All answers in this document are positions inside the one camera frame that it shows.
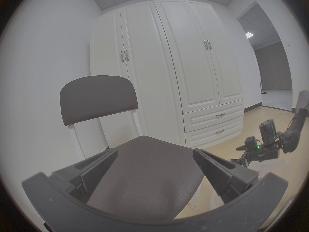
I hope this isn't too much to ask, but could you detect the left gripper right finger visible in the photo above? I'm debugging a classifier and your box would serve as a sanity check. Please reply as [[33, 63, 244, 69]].
[[193, 148, 260, 203]]

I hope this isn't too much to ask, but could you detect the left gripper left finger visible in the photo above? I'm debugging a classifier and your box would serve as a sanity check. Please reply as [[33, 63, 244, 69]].
[[51, 148, 119, 201]]

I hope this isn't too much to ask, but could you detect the clear plastic bag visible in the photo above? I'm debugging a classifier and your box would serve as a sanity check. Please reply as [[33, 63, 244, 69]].
[[210, 159, 294, 208]]

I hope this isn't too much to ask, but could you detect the white chair with grey seat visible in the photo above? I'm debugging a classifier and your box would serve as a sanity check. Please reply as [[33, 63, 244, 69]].
[[60, 75, 206, 221]]

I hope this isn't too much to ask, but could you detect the grey curtain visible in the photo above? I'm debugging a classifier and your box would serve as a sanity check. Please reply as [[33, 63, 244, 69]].
[[254, 41, 293, 90]]

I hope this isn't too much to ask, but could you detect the white wardrobe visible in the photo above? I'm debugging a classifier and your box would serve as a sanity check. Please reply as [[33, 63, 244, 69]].
[[89, 0, 245, 149]]

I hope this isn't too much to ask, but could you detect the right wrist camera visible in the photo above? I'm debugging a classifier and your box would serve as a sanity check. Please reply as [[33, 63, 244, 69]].
[[244, 136, 257, 152]]

